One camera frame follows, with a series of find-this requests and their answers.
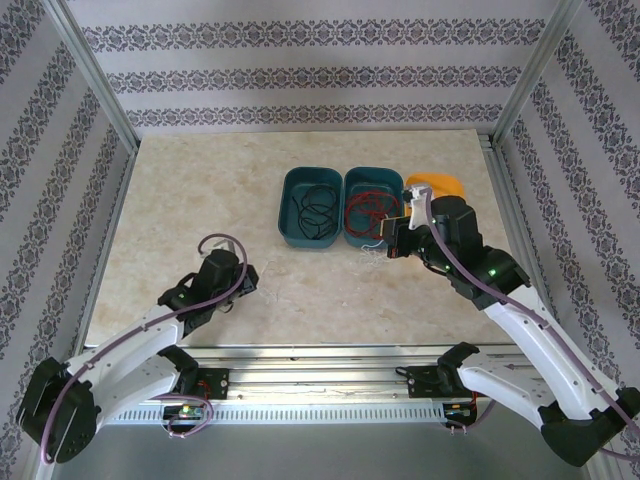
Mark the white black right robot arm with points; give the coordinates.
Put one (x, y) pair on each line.
(525, 330)

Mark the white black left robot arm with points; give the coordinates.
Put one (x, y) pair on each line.
(125, 385)

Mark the orange plastic bin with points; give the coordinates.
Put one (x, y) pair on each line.
(445, 182)

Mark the teal plastic bin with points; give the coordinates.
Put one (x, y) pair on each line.
(290, 200)
(370, 177)

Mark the small circuit board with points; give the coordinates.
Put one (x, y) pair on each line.
(460, 410)
(189, 411)

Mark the grey metal base panel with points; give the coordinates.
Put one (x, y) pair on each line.
(325, 455)

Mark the aluminium side rail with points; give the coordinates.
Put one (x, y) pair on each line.
(103, 250)
(510, 200)

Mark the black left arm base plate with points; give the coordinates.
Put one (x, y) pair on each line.
(215, 384)

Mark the aluminium base rail bed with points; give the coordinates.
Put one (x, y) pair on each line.
(325, 380)

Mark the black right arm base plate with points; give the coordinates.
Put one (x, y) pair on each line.
(420, 382)

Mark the aluminium frame post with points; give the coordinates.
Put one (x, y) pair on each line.
(533, 75)
(99, 85)

